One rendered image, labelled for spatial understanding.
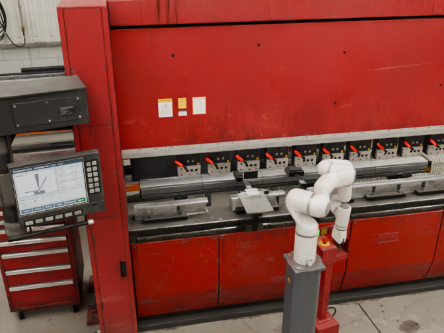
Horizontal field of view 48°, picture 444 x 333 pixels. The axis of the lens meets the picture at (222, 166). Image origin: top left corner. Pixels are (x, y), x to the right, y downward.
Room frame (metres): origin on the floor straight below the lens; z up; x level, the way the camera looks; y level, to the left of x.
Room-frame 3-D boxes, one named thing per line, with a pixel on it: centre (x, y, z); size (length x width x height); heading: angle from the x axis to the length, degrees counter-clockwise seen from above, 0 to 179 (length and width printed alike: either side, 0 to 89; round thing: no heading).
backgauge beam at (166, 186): (3.47, -0.53, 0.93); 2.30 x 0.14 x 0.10; 101
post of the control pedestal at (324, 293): (2.81, -0.72, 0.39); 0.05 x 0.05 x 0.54; 22
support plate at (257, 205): (2.95, -0.22, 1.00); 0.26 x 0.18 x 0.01; 11
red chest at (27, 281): (3.14, 1.34, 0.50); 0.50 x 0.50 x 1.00; 11
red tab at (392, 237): (3.14, -1.23, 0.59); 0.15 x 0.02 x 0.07; 101
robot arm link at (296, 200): (2.30, -0.43, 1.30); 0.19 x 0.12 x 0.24; 57
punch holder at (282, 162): (3.13, -0.37, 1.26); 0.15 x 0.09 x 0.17; 101
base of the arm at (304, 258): (2.29, -0.45, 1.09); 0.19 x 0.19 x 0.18
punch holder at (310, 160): (3.16, -0.56, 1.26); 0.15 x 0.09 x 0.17; 101
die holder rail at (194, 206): (2.99, 0.35, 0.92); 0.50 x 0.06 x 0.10; 101
